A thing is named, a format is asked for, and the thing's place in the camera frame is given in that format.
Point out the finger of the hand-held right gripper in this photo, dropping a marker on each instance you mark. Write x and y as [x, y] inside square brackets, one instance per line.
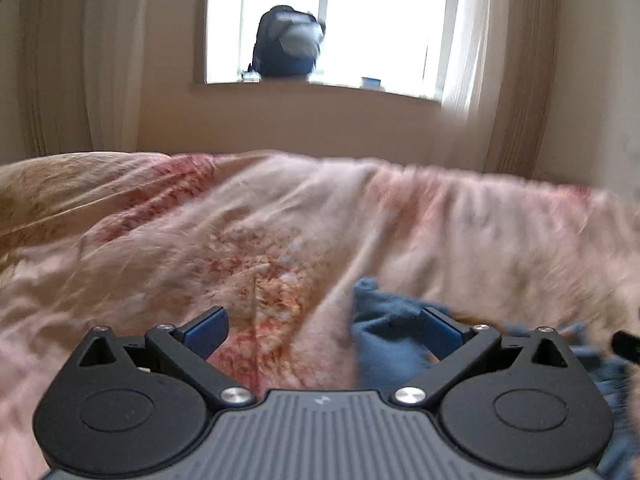
[627, 345]

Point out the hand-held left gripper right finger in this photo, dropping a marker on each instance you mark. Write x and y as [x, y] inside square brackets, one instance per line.
[442, 332]

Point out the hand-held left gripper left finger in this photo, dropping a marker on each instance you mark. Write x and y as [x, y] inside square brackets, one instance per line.
[205, 330]

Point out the blue pants with orange patches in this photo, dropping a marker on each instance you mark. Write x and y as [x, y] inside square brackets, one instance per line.
[385, 345]

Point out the pink floral blanket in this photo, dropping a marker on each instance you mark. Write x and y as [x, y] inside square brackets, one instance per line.
[200, 240]

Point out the small blue item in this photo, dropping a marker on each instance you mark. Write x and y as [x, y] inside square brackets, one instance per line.
[370, 81]

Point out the cream curtain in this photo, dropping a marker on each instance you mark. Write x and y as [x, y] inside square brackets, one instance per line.
[495, 60]
[85, 60]

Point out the dark backpack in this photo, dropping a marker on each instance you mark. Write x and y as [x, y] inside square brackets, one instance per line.
[287, 42]

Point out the bright window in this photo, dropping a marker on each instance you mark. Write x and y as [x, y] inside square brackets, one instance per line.
[380, 20]

